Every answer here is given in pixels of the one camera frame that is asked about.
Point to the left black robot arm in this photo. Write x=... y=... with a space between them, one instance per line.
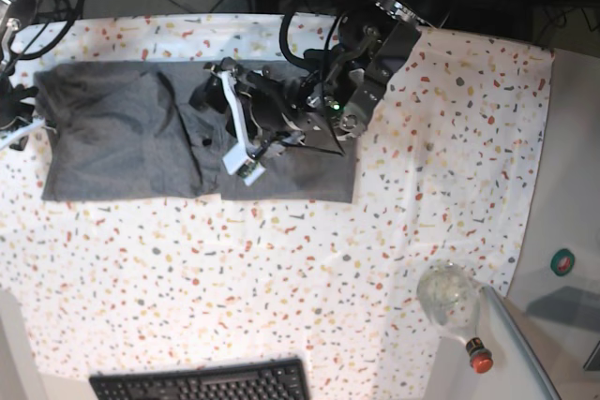
x=345 y=79

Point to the terrazzo pattern tablecloth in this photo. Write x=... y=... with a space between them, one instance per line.
x=446 y=170

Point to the clear plastic bottle red cap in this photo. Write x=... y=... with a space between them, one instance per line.
x=451 y=301

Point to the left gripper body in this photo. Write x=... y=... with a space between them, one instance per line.
x=278 y=106

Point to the green tape roll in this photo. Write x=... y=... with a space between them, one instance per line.
x=563 y=262

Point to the black computer keyboard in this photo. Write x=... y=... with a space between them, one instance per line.
x=279 y=379

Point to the grey t-shirt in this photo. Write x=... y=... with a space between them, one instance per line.
x=133 y=130

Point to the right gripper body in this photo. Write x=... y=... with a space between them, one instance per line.
x=14 y=112

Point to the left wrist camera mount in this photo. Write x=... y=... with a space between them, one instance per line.
x=246 y=158

